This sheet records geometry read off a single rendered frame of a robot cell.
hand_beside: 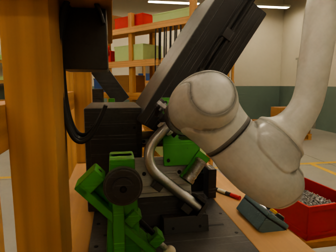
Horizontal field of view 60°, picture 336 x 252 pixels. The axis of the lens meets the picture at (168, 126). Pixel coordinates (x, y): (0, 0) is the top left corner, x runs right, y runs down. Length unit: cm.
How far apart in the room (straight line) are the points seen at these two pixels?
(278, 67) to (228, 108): 1097
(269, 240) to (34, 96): 68
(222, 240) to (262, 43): 1050
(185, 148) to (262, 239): 33
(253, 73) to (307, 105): 1040
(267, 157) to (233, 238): 40
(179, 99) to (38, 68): 30
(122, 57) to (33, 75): 387
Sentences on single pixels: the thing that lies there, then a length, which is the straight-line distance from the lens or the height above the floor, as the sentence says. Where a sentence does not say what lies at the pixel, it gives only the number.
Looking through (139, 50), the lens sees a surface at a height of 178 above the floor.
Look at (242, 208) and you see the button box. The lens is 99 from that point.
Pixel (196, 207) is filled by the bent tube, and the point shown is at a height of 96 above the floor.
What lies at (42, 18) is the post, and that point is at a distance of 63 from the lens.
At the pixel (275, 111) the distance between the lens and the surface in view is 771.
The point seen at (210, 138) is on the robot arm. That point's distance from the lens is 49.
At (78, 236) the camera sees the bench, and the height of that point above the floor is 88.
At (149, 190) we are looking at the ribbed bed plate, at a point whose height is 100.
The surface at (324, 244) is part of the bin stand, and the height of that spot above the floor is 79.
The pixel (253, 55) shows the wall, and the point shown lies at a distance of 1099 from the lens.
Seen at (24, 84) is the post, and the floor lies 131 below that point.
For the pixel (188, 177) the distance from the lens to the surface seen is 86.
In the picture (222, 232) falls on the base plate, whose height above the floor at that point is 90.
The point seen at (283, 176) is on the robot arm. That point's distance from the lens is 52.
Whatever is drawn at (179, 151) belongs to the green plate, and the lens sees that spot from 89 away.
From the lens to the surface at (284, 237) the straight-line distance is 91.
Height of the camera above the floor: 131
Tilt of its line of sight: 8 degrees down
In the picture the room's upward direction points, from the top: straight up
